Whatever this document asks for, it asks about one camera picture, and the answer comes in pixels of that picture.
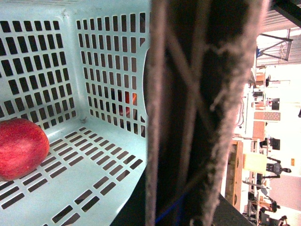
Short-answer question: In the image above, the grey basket handle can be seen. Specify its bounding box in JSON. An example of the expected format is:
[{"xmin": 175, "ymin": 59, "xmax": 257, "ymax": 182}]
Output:
[{"xmin": 145, "ymin": 0, "xmax": 269, "ymax": 226}]

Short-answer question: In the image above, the light blue plastic basket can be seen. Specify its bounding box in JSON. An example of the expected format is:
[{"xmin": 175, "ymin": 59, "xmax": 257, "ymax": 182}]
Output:
[{"xmin": 0, "ymin": 0, "xmax": 151, "ymax": 226}]

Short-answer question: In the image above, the red yellow apple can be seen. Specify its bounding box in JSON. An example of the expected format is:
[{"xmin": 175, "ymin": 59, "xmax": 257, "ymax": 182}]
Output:
[{"xmin": 0, "ymin": 118, "xmax": 50, "ymax": 181}]

